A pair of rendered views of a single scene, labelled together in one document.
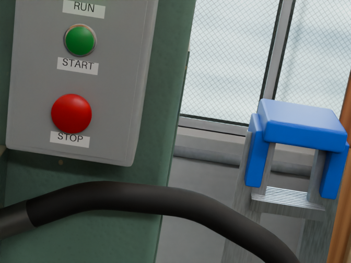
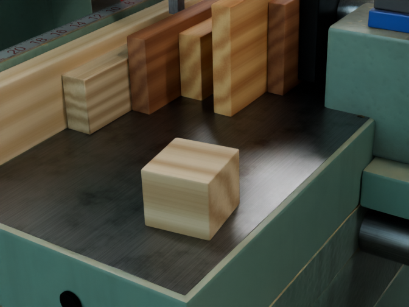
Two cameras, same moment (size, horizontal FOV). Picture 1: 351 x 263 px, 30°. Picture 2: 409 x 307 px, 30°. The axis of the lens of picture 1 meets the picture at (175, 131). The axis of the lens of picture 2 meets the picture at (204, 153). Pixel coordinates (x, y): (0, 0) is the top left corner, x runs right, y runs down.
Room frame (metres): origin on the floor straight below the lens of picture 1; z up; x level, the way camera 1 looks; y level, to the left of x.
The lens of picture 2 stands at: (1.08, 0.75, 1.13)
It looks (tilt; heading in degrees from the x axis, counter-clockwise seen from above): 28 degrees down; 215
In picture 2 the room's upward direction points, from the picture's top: 2 degrees counter-clockwise
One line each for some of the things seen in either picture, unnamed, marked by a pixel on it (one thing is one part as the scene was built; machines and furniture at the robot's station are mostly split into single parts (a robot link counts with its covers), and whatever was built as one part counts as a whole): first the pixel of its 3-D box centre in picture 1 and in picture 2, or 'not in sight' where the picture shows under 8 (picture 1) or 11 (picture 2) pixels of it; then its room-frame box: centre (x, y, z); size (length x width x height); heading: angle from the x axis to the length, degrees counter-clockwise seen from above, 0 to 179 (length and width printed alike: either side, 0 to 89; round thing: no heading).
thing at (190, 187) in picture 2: not in sight; (192, 187); (0.79, 0.53, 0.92); 0.04 x 0.04 x 0.04; 10
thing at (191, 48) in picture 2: not in sight; (268, 22); (0.55, 0.44, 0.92); 0.23 x 0.02 x 0.05; 2
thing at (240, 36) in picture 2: not in sight; (303, 13); (0.55, 0.47, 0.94); 0.25 x 0.01 x 0.08; 2
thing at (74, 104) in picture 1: (71, 114); not in sight; (0.46, 0.08, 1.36); 0.03 x 0.01 x 0.03; 92
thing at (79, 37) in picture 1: (79, 40); not in sight; (0.46, 0.08, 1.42); 0.02 x 0.01 x 0.02; 92
